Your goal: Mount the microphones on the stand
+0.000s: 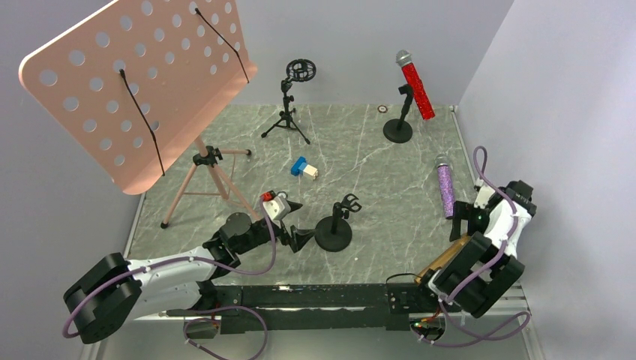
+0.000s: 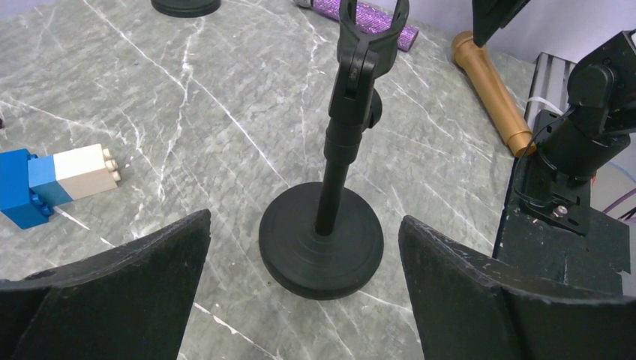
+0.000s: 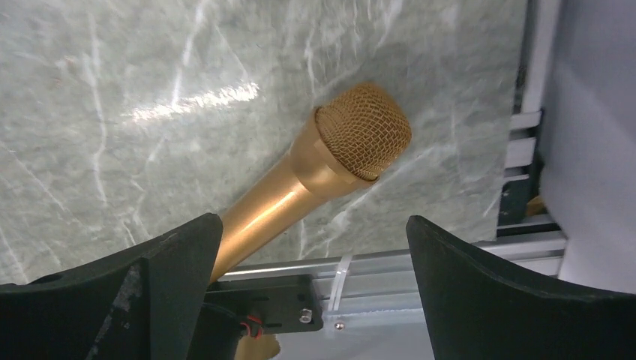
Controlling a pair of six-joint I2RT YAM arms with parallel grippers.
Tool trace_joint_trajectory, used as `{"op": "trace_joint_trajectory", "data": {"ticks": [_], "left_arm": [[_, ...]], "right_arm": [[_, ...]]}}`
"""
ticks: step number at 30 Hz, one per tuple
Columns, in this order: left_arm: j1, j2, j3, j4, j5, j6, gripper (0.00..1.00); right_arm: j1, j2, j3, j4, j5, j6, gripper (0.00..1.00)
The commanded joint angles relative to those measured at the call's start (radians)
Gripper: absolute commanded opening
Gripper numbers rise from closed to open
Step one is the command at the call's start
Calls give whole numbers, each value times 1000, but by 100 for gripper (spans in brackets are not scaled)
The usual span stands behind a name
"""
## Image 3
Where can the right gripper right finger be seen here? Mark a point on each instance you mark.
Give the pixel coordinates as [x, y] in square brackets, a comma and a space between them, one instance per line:
[480, 306]

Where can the gold microphone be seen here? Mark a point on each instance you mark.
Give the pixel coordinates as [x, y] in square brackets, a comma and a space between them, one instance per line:
[344, 146]

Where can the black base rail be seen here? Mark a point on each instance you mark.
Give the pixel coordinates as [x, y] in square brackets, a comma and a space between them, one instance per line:
[240, 319]

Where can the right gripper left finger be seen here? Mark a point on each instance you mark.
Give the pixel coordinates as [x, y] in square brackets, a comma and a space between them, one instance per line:
[139, 303]

